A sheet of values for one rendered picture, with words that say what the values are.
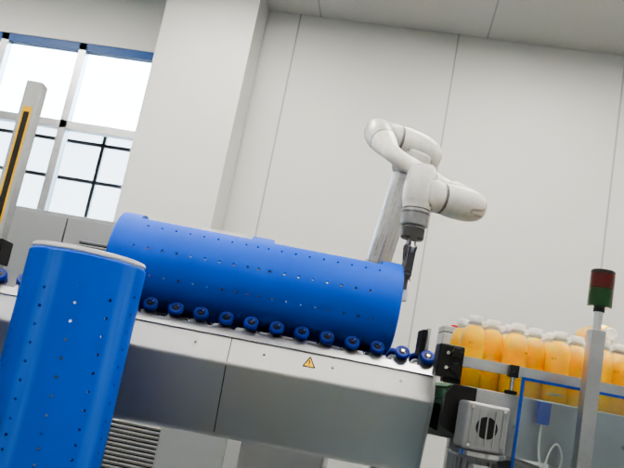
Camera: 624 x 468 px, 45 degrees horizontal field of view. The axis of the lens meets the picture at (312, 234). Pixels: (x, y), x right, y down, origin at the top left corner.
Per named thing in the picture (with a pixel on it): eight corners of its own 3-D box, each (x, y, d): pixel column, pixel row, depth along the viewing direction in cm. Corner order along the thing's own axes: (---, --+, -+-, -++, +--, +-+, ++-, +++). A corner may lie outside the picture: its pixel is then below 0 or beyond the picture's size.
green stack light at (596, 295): (582, 306, 200) (584, 288, 201) (605, 310, 200) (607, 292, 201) (591, 304, 194) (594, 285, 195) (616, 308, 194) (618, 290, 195)
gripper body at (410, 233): (427, 227, 234) (422, 255, 232) (422, 232, 242) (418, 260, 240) (404, 222, 234) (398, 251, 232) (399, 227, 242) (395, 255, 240)
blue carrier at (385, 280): (117, 303, 243) (136, 218, 247) (381, 354, 243) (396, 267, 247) (94, 300, 215) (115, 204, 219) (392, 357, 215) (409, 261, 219)
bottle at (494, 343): (493, 390, 214) (501, 326, 217) (469, 386, 217) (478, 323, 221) (500, 392, 220) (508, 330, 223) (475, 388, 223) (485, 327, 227)
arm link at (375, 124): (378, 121, 278) (409, 134, 282) (368, 106, 294) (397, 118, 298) (363, 151, 283) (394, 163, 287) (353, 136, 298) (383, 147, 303)
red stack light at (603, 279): (584, 288, 201) (586, 274, 202) (607, 292, 201) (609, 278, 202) (594, 285, 195) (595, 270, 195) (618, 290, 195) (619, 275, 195)
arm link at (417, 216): (427, 215, 244) (424, 233, 242) (399, 211, 244) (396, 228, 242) (433, 210, 235) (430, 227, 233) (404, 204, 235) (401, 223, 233)
